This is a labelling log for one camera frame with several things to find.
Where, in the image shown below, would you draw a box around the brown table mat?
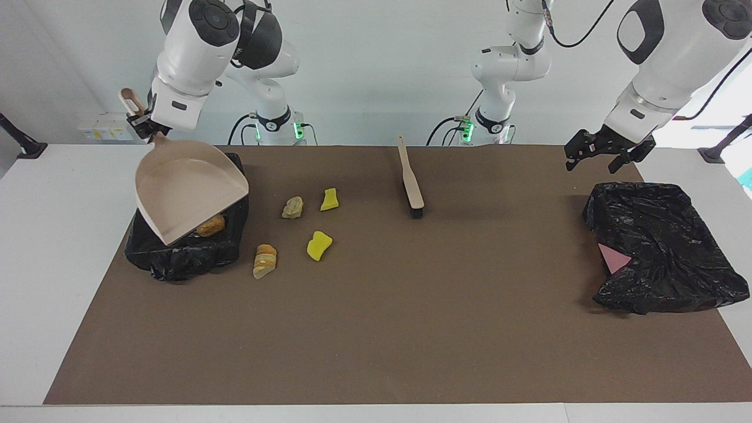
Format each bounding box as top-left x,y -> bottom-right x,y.
43,145 -> 752,406

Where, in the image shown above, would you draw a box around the black stand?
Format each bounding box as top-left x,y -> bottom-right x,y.
0,112 -> 48,160
697,114 -> 752,165

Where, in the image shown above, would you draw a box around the black trash bag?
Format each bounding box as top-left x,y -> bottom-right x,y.
582,182 -> 751,317

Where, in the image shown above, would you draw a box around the brown bread roll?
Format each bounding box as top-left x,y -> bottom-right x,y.
196,214 -> 227,239

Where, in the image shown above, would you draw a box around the black bag lined dark bin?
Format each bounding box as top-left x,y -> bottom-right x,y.
124,152 -> 250,283

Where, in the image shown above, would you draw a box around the striped orange bread piece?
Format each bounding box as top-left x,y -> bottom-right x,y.
252,243 -> 278,281

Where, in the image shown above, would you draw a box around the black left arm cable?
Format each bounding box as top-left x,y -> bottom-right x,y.
543,0 -> 752,122

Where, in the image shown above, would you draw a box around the beige brush black bristles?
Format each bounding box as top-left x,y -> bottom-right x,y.
396,133 -> 425,220

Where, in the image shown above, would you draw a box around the pink bin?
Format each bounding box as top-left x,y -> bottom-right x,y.
597,242 -> 633,276

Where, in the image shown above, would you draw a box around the beige plastic dustpan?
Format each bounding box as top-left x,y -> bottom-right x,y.
120,88 -> 250,247

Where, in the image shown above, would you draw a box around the black left base cable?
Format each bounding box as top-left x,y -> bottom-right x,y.
427,88 -> 484,146

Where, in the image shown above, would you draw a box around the rounded yellow sponge piece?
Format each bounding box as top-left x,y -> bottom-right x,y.
306,230 -> 334,263

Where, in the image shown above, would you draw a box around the white wall boxes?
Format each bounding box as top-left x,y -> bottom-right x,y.
77,112 -> 135,141

